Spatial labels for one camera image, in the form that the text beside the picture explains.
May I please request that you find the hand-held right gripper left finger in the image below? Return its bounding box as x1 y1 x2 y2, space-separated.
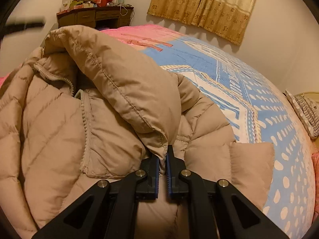
31 153 160 239

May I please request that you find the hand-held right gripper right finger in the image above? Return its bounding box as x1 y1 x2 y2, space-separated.
166 145 291 239

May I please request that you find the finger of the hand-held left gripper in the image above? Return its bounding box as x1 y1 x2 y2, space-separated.
0 16 46 40

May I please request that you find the beige quilted puffer jacket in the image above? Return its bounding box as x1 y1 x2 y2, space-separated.
0 25 275 239

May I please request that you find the brown wooden desk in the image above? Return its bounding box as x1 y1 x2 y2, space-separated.
56 5 135 29

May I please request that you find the blue dotted blanket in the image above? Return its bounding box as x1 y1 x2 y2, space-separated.
136 31 317 239

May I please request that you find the pink folded quilt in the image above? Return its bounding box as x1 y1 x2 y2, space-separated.
311 151 319 219

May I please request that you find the grey floral pillow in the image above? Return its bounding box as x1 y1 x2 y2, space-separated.
285 89 319 139

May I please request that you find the wooden bed headboard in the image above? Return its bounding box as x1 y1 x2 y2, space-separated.
291 92 319 104

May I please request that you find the beige patterned window curtain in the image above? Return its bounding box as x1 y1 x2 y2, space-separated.
147 0 261 46

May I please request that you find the white cable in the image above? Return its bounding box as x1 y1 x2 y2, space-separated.
120 4 134 18

